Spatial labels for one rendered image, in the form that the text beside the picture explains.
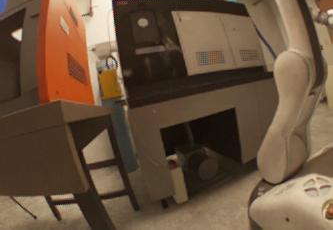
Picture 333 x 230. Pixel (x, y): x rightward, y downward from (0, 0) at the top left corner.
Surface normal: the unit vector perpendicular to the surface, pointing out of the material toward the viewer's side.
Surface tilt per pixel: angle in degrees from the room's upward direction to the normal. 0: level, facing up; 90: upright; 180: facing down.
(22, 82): 90
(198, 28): 90
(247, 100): 90
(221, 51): 90
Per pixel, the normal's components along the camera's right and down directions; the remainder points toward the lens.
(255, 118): 0.25, -0.04
